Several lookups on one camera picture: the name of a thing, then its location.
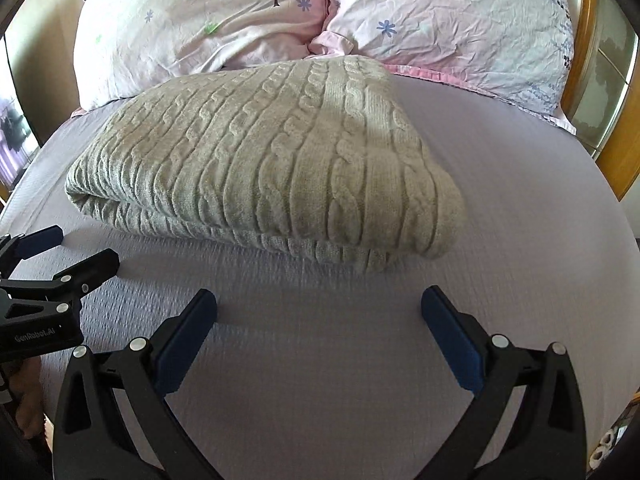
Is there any dark glossy panel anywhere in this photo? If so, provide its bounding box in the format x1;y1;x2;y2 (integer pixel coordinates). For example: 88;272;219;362
0;35;42;188

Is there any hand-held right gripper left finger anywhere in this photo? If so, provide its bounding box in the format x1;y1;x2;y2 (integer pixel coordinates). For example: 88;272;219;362
52;288;221;480

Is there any wooden headboard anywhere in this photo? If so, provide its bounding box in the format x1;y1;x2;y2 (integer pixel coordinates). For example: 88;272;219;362
560;0;640;202

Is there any pink tree-print pillow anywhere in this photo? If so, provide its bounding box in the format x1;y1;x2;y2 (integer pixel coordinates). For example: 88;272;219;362
73;0;333;112

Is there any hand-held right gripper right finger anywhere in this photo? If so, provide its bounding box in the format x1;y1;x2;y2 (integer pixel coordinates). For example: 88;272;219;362
421;285;587;480

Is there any lavender bed sheet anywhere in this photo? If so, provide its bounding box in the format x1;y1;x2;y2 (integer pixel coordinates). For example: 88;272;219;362
0;67;637;480

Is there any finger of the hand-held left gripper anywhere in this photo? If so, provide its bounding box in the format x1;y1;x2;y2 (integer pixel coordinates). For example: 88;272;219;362
0;248;121;334
0;226;64;274

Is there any beige cable-knit sweater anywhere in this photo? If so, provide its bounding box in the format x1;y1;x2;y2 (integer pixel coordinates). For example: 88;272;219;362
65;56;469;276

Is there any small white object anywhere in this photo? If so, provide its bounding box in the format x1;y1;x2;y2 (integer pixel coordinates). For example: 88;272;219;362
589;429;623;477

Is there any person's left hand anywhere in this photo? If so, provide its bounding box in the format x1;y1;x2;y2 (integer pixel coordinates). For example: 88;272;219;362
9;359;50;456

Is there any pink flower-print pillow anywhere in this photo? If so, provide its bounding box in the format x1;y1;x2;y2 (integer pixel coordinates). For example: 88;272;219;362
307;0;577;134

